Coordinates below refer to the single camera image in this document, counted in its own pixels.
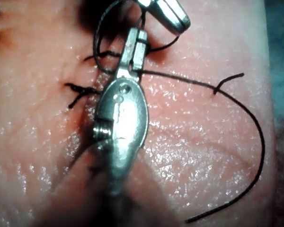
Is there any black stitching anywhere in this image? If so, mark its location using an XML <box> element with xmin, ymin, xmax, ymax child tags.
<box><xmin>0</xmin><ymin>0</ymin><xmax>123</xmax><ymax>110</ymax></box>

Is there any short black thread piece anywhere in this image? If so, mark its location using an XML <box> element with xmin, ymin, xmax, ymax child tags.
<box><xmin>212</xmin><ymin>72</ymin><xmax>245</xmax><ymax>96</ymax></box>

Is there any right arm needle driver jaw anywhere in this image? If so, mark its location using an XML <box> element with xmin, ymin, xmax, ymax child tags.
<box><xmin>136</xmin><ymin>0</ymin><xmax>186</xmax><ymax>32</ymax></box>
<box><xmin>167</xmin><ymin>0</ymin><xmax>191</xmax><ymax>28</ymax></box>

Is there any left arm needle driver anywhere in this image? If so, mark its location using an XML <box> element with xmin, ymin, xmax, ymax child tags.
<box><xmin>92</xmin><ymin>77</ymin><xmax>150</xmax><ymax>155</ymax></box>

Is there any left arm needle driver jaw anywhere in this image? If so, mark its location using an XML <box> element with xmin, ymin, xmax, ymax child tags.
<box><xmin>132</xmin><ymin>30</ymin><xmax>148</xmax><ymax>72</ymax></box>
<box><xmin>116</xmin><ymin>27</ymin><xmax>141</xmax><ymax>79</ymax></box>

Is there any tissue pad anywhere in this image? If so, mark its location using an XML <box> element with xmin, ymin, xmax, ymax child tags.
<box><xmin>0</xmin><ymin>0</ymin><xmax>279</xmax><ymax>227</ymax></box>

